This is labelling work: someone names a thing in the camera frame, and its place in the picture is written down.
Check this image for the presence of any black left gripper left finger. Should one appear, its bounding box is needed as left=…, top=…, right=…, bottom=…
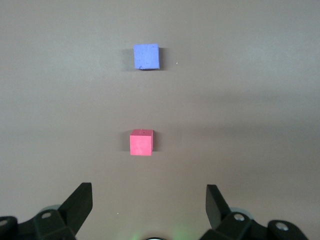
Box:
left=0, top=182, right=94, bottom=240

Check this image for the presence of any blue foam block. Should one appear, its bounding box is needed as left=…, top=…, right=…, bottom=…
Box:
left=132, top=43, right=161, bottom=71

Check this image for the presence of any red foam block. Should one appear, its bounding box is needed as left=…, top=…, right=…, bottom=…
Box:
left=129, top=129, right=154, bottom=157

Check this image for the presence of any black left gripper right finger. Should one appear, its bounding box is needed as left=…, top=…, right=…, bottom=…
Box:
left=199, top=184, right=307, bottom=240

